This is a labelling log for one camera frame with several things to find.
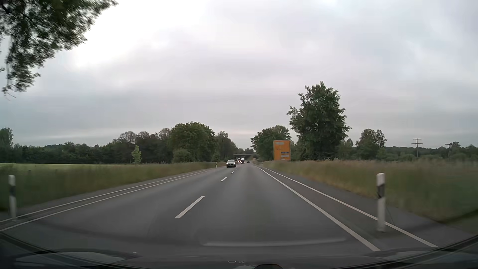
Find large yellow road sign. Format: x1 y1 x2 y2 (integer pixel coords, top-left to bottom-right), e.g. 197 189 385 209
273 140 291 161

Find grey asphalt road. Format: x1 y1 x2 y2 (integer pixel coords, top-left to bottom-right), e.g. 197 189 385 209
0 163 474 262

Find tall green tree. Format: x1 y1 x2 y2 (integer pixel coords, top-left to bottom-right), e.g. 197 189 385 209
287 81 352 161

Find wood of dark trees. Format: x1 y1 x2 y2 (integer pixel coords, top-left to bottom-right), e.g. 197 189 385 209
0 121 254 165

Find road markings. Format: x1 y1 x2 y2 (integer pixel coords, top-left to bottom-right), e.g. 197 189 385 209
0 165 438 252

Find car's own bonnet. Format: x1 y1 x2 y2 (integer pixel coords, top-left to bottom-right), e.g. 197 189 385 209
0 232 478 269

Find grass field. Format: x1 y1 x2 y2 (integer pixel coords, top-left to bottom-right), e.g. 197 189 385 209
258 160 478 234
0 161 225 210

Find distant line of trees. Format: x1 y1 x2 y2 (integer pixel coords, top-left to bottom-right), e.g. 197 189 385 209
336 139 478 162

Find overhanging tree branches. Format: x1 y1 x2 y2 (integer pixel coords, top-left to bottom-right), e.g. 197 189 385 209
0 0 118 96

